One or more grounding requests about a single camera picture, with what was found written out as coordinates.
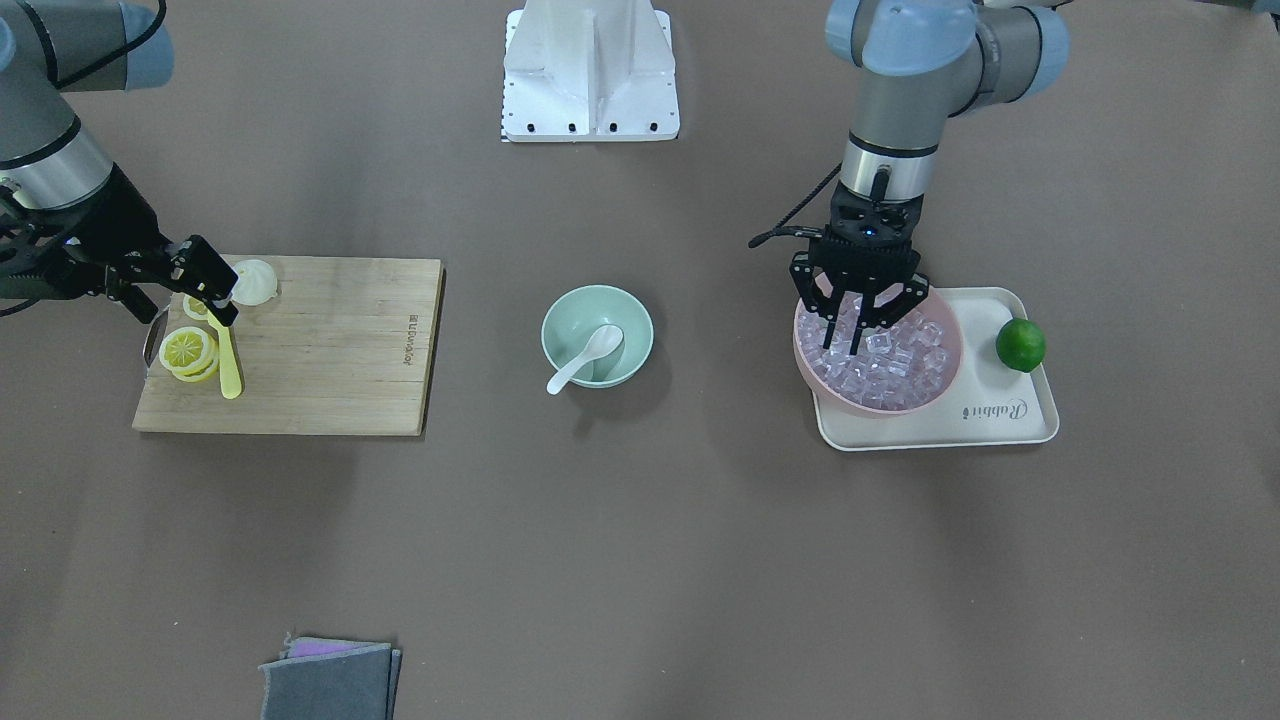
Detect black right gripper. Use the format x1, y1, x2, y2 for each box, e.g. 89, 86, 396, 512
45, 165, 239, 327

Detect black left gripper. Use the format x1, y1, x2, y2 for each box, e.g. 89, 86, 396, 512
790, 186, 931, 356

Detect clear ice cubes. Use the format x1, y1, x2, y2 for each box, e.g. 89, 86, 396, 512
797, 292, 951, 409

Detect white ceramic spoon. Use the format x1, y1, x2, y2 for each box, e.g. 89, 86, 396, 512
545, 324, 625, 395

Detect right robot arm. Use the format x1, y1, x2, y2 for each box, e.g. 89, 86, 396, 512
1, 1, 238, 325

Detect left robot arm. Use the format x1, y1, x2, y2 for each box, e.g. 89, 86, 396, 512
790, 1, 1070, 354

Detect pink bowl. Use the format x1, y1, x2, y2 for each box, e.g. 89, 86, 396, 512
792, 284, 965, 418

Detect mint green bowl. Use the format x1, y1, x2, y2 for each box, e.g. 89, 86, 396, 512
541, 284, 655, 388

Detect back lemon slice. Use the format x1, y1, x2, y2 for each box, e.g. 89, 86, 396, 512
183, 295, 211, 322

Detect lemon slice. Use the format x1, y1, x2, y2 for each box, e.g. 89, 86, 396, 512
183, 295, 211, 322
157, 327, 220, 383

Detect white steamed bun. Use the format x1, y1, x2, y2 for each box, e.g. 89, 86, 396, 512
230, 258, 279, 306

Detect front lemon slice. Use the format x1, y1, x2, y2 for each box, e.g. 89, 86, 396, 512
157, 327, 220, 383

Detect yellow plastic knife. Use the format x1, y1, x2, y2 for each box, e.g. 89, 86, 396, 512
205, 311, 244, 398

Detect bamboo cutting board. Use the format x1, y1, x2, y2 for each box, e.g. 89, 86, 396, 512
133, 256, 444, 436

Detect green lime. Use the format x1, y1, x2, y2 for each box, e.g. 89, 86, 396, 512
996, 316, 1047, 373

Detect cream plastic tray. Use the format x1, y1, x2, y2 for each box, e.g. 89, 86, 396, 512
792, 287, 1060, 452

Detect grey folded cloth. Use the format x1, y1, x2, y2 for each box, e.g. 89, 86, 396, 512
259, 635, 402, 719

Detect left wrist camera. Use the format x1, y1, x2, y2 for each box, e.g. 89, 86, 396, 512
748, 225, 827, 249

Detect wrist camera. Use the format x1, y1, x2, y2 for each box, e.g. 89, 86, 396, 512
1, 215, 100, 300
748, 225, 827, 249

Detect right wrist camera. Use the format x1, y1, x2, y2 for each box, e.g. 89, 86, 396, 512
1, 215, 100, 300

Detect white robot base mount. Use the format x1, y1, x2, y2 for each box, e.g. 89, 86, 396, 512
500, 1, 681, 143

